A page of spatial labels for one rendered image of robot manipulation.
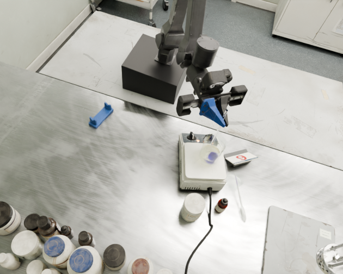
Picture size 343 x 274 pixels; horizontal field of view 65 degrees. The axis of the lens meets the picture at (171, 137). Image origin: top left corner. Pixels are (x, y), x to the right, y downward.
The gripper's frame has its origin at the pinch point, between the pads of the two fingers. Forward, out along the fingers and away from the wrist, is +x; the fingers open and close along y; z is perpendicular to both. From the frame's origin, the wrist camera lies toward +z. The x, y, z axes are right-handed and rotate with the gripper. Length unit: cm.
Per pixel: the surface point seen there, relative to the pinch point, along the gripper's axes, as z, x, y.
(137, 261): -15.6, 23.7, -27.1
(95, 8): -106, -231, -4
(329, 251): -9.0, 35.6, 13.3
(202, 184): -20.5, 8.5, -3.6
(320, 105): -26, -12, 60
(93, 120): -22.9, -23.8, -29.6
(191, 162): -17.4, 2.3, -5.4
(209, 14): -115, -217, 120
